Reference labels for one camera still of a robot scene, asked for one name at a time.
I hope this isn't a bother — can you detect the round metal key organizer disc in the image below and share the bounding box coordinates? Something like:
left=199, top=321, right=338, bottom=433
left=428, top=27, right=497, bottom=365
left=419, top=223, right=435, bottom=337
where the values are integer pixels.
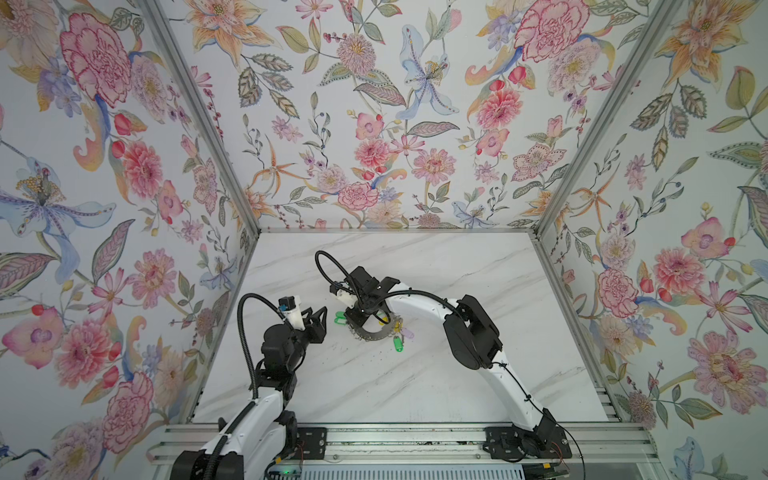
left=347, top=311, right=403, bottom=342

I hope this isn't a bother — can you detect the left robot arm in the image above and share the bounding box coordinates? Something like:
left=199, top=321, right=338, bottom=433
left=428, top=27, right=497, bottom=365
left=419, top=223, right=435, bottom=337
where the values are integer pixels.
left=170, top=307, right=328, bottom=479

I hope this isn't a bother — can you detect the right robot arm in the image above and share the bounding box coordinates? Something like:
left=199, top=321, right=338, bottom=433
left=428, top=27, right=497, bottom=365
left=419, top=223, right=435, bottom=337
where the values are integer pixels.
left=329, top=267, right=576, bottom=463

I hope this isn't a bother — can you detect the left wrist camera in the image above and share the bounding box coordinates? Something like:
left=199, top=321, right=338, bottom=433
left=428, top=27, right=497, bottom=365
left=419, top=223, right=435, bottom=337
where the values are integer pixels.
left=278, top=296, right=305, bottom=331

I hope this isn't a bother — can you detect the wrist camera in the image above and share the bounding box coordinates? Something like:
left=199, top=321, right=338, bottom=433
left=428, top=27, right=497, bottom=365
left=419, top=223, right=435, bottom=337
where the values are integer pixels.
left=278, top=296, right=305, bottom=331
left=329, top=282, right=358, bottom=306

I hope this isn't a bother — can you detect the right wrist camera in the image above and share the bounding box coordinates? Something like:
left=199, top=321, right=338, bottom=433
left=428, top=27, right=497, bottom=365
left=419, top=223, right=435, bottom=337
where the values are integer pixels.
left=329, top=282, right=358, bottom=306

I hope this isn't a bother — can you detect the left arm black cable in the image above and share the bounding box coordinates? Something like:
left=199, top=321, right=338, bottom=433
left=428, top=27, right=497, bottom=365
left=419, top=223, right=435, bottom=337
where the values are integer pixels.
left=236, top=292, right=283, bottom=400

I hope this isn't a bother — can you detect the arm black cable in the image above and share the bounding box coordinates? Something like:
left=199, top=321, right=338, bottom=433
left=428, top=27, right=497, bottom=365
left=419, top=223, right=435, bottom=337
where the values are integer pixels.
left=314, top=250, right=361, bottom=295
left=236, top=292, right=283, bottom=400

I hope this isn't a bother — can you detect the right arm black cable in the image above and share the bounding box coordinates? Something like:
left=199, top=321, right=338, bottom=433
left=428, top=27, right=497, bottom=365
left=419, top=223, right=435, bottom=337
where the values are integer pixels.
left=314, top=250, right=361, bottom=295

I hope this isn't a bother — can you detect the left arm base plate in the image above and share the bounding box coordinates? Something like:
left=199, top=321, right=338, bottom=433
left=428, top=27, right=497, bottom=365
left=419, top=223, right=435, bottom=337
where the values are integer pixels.
left=245, top=427, right=328, bottom=462

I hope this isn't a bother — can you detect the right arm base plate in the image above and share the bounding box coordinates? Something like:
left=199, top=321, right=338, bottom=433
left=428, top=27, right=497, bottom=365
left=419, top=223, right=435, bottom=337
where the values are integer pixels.
left=482, top=425, right=573, bottom=463

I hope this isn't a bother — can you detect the aluminium mounting rail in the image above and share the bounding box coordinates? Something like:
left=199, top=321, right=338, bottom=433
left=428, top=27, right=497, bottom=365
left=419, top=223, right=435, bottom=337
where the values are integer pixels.
left=147, top=422, right=659, bottom=466

